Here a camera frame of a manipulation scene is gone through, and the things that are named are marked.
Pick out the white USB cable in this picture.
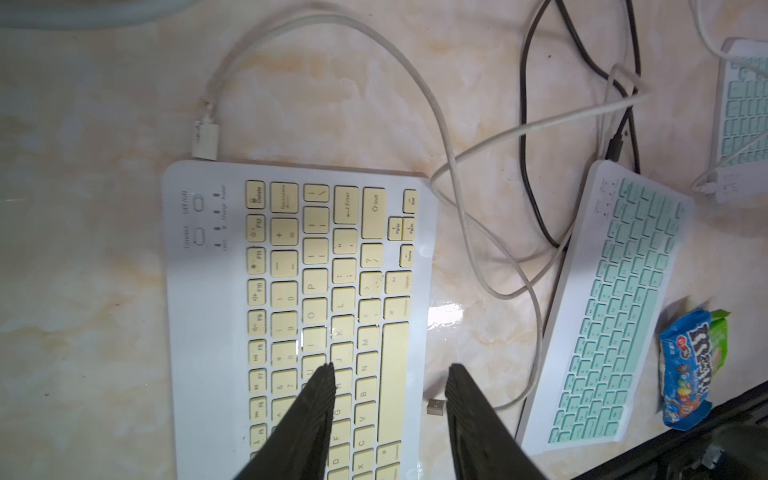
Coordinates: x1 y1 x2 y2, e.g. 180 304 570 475
191 11 655 418

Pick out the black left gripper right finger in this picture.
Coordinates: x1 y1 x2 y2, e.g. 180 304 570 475
445 363 544 480

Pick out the black USB cable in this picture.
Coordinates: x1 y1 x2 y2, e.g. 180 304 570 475
518 0 643 250

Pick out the green wireless keyboard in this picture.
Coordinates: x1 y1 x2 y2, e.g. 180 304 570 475
710 61 767 203
517 160 694 456

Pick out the green wireless keyboard right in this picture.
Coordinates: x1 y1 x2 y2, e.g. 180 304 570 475
710 61 767 203

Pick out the yellow wireless keyboard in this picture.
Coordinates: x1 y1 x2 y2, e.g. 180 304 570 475
162 160 437 479

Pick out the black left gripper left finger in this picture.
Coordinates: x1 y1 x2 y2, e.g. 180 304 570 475
237 364 336 480

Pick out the green snack packet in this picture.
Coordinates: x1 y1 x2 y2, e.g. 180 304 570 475
709 309 730 375

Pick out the blue candy bag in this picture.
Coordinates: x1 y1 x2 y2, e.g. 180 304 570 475
659 309 713 431

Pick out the green wireless keyboard centre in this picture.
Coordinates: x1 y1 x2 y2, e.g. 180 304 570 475
517 160 694 456

